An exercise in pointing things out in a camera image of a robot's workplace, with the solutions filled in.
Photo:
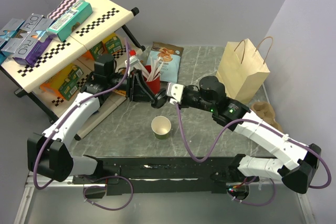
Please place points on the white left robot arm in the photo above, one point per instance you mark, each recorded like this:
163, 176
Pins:
48, 153

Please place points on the teal box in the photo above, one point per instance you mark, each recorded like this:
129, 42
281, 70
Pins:
66, 23

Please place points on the white wrapped straws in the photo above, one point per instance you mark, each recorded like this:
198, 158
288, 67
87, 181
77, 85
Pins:
154, 73

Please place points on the black plastic cup lid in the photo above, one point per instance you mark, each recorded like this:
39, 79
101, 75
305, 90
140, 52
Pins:
159, 100

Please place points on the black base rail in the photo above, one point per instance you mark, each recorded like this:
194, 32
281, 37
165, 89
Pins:
165, 174

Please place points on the brown paper bag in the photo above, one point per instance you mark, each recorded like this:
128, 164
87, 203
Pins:
242, 69

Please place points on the orange green large box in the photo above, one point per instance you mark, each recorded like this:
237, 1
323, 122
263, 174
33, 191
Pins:
64, 83

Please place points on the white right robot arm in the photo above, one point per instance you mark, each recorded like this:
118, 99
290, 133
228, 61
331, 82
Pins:
294, 163

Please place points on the blue snack pouch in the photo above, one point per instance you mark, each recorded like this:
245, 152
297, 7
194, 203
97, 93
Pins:
170, 56

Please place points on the blue silver box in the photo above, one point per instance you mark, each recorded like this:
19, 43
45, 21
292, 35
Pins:
10, 30

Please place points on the cream two-tier shelf rack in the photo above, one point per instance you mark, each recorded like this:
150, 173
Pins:
107, 17

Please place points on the silver purple box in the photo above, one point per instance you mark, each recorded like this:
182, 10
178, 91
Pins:
30, 41

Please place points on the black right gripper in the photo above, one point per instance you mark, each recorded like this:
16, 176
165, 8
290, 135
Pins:
182, 104

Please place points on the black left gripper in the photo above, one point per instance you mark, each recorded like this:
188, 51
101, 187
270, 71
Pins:
139, 92

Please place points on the red cup holder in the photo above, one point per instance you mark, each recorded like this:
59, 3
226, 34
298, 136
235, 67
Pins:
154, 85

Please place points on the brown cardboard cup carrier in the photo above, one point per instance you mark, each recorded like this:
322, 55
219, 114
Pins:
265, 111

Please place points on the green paper coffee cup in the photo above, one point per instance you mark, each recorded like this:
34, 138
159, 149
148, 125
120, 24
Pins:
161, 127

